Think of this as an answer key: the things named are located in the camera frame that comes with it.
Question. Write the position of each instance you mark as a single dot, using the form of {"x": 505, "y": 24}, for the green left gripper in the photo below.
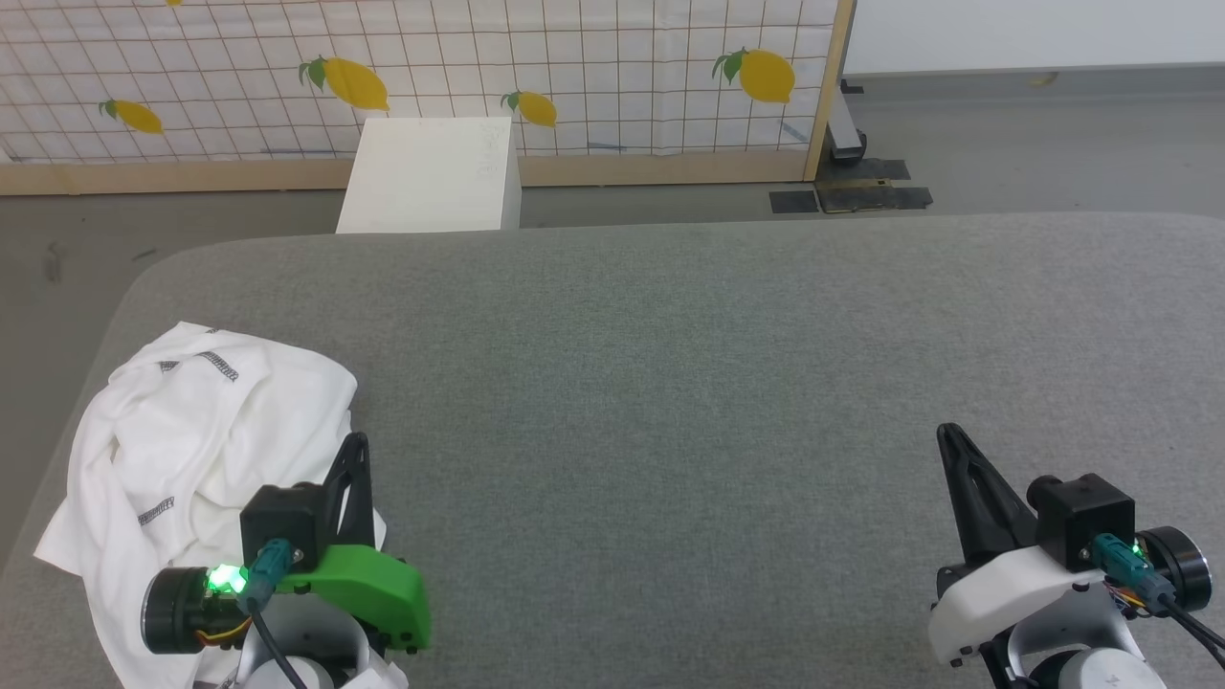
{"x": 364, "y": 584}

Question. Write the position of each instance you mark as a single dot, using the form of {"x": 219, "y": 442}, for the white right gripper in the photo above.
{"x": 1014, "y": 593}

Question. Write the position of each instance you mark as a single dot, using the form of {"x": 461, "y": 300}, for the white shirt with grey stitching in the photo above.
{"x": 191, "y": 440}

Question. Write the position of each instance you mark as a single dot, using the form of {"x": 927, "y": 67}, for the white rectangular box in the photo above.
{"x": 431, "y": 172}

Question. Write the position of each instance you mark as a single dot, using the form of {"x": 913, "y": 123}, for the large black floor tape patch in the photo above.
{"x": 871, "y": 191}

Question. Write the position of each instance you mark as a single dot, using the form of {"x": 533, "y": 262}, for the small black floor tape patch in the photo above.
{"x": 794, "y": 202}

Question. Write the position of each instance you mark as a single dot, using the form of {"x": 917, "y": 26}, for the metal partition foot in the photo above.
{"x": 847, "y": 134}

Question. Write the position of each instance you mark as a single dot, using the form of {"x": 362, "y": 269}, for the lemon print grid curtain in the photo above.
{"x": 574, "y": 57}

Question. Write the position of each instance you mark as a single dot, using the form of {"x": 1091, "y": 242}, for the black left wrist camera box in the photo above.
{"x": 282, "y": 526}

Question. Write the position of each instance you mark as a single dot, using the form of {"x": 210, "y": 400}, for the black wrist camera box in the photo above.
{"x": 282, "y": 526}
{"x": 1081, "y": 517}

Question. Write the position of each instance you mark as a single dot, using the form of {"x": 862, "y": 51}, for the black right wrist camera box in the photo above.
{"x": 1081, "y": 517}

